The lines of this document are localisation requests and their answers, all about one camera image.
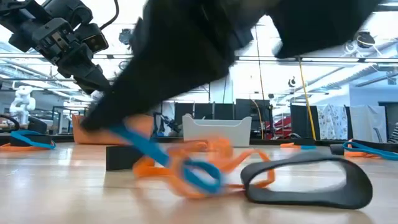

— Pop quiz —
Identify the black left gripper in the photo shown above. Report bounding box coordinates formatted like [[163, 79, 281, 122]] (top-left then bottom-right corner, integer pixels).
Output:
[[32, 18, 111, 95]]

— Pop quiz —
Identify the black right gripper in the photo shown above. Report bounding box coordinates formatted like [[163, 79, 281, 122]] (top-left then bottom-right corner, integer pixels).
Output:
[[81, 0, 280, 131]]

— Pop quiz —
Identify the orange plastic basket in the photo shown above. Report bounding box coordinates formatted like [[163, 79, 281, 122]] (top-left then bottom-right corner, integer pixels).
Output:
[[72, 113, 155, 146]]

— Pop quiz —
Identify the black round bin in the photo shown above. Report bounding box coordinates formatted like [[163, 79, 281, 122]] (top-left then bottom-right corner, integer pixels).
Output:
[[27, 116, 48, 135]]

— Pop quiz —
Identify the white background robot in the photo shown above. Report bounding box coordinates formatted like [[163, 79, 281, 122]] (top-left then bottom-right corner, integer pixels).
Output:
[[9, 85, 36, 125]]

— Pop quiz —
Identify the black partition panel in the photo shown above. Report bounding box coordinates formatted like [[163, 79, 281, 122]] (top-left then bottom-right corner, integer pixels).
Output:
[[290, 105, 318, 141], [235, 98, 274, 140], [174, 102, 234, 121]]

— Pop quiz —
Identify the white plastic basket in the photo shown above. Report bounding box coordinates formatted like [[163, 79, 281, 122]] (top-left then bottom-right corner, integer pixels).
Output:
[[182, 113, 252, 147]]

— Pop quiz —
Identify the white square column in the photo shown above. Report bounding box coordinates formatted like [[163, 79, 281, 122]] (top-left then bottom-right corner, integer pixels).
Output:
[[211, 74, 234, 104]]

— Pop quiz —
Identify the red background object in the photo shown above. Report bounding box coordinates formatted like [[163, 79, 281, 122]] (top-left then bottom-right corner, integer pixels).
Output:
[[273, 116, 293, 138]]

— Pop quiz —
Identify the patterned white cloth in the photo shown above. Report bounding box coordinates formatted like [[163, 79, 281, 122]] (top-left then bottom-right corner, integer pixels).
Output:
[[317, 104, 348, 141]]

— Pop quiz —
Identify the plain white cloth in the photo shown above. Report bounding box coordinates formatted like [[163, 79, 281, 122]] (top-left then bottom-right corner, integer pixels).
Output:
[[349, 105, 388, 142]]

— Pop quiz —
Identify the person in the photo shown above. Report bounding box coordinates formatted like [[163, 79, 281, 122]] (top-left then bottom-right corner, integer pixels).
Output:
[[387, 123, 398, 144]]

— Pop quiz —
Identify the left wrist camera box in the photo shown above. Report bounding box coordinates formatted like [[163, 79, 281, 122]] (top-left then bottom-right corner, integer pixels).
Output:
[[74, 23, 109, 54]]

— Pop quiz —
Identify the black background table frame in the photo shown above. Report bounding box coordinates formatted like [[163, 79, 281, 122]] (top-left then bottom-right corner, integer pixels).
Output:
[[52, 105, 90, 134]]

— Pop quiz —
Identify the black ceiling cable reel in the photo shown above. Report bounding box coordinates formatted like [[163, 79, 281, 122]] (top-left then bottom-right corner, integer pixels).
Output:
[[118, 27, 134, 46], [356, 30, 376, 49]]

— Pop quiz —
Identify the black aluminium table frame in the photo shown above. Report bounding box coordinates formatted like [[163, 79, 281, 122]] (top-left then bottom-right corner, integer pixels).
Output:
[[0, 133, 398, 154]]

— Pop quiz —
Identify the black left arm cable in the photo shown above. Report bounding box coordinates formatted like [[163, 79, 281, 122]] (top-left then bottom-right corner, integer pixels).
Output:
[[99, 0, 121, 32]]

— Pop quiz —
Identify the black curved hose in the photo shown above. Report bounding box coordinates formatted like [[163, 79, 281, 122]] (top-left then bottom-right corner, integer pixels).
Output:
[[0, 114, 23, 130]]

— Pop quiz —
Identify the orange hanging cable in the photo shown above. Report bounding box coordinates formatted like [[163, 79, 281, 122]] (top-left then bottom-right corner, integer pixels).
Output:
[[251, 98, 264, 140]]

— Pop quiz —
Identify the thin black hanging cable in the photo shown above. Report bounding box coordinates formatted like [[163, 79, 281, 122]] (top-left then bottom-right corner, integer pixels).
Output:
[[254, 26, 266, 100]]

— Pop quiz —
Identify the yellow hanging cable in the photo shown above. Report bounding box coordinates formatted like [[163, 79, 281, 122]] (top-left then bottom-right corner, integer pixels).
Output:
[[297, 57, 317, 141]]

